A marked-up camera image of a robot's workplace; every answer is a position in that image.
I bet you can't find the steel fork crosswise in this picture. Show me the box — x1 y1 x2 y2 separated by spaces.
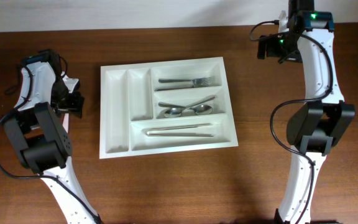
155 82 212 91

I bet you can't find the large steel spoon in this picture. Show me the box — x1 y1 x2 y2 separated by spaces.
158 103 213 115

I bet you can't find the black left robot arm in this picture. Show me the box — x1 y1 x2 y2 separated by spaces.
1 49 102 223

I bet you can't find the pink plastic knife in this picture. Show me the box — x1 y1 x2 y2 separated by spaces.
61 113 70 133

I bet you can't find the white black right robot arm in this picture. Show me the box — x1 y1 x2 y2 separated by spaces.
250 0 356 223

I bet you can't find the steel fork with long handle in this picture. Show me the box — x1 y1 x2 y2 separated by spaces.
158 77 212 86

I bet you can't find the white plastic cutlery tray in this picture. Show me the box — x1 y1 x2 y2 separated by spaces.
99 57 238 159

